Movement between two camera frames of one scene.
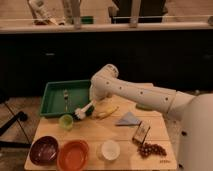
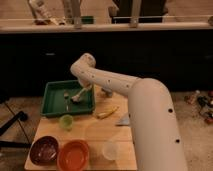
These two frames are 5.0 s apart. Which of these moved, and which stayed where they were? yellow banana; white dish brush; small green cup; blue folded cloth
Moved: white dish brush
Stayed: blue folded cloth; small green cup; yellow banana
